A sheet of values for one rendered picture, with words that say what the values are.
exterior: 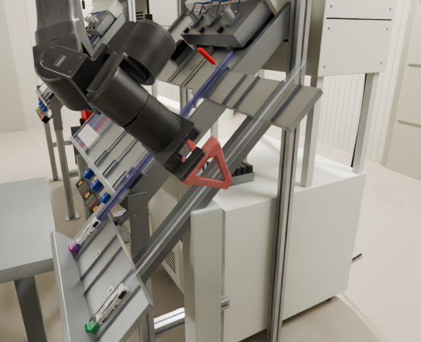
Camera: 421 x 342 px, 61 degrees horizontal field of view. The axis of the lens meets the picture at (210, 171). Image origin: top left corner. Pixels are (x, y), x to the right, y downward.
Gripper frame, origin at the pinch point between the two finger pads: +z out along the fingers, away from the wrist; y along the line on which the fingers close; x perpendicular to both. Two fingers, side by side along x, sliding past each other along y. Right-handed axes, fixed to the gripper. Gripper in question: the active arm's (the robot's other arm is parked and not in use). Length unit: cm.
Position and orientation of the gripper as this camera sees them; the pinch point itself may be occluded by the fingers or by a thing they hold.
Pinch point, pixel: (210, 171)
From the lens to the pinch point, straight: 52.7
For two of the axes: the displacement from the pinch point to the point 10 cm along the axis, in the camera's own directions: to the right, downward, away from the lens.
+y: -4.3, -3.2, 8.4
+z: 6.6, 5.3, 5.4
